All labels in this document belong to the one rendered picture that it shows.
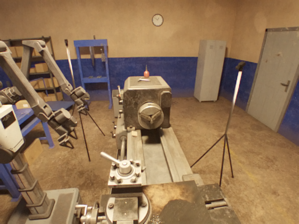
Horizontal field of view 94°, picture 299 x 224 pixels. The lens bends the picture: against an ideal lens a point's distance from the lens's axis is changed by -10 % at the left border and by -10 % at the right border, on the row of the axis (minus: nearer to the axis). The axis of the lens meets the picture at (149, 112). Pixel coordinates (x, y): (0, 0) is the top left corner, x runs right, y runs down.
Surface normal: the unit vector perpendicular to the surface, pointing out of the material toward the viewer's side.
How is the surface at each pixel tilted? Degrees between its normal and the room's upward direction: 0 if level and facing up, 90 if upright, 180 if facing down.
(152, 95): 90
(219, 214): 0
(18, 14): 90
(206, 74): 90
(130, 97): 90
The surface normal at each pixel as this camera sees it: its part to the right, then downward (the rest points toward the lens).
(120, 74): 0.11, 0.42
